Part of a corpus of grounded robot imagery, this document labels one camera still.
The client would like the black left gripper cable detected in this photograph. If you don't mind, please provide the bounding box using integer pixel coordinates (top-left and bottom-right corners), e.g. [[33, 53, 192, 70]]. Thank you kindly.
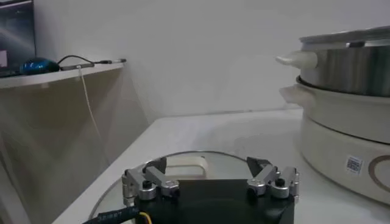
[[82, 206, 153, 224]]

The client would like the perforated steel steamer basket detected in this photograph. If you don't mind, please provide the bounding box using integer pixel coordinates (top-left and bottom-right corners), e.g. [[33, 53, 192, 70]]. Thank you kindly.
[[275, 26, 390, 98]]

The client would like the glass lid with cream handle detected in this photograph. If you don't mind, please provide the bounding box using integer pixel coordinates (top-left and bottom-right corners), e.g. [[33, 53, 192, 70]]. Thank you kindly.
[[88, 150, 257, 224]]

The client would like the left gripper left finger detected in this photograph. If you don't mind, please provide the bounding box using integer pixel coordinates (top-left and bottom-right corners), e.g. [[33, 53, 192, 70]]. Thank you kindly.
[[121, 156, 181, 208]]

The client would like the black smartphone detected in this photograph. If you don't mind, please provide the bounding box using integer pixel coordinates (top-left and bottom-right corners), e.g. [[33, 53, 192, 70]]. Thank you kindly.
[[60, 63, 95, 71]]

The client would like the white side table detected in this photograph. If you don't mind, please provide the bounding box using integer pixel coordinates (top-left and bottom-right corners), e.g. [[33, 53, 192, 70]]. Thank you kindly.
[[0, 62, 150, 224]]

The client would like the thin black adapter cable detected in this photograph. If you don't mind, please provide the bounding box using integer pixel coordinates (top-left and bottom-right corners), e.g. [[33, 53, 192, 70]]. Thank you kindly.
[[57, 54, 112, 65]]

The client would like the blue computer mouse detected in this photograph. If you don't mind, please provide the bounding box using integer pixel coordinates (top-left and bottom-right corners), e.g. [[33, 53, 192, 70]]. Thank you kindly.
[[19, 57, 61, 76]]

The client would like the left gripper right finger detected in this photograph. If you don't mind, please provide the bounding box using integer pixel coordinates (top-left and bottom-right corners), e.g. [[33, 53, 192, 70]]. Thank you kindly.
[[246, 156, 301, 203]]

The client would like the dark laptop screen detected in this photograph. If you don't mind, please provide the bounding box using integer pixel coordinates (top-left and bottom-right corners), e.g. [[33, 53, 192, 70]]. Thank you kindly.
[[0, 0, 37, 77]]

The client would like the cream electric cooking pot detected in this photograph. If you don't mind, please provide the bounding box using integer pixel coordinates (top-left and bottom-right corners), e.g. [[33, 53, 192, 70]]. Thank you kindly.
[[278, 77, 390, 206]]

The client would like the white charging cable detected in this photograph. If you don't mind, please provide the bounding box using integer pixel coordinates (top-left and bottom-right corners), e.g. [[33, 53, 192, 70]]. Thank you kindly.
[[77, 65, 104, 144]]

